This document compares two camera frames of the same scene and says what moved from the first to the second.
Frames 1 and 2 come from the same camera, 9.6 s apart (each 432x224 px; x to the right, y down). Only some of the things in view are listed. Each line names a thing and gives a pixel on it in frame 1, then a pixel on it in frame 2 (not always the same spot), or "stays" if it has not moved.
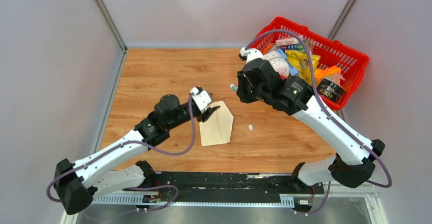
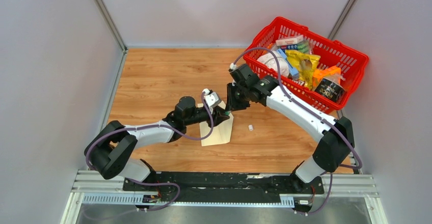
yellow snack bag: [300, 60] stays
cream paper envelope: [216, 129] stays
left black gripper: [209, 111] to [217, 115]
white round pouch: [278, 62] stays
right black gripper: [244, 96] to [232, 104]
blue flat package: [293, 71] stays
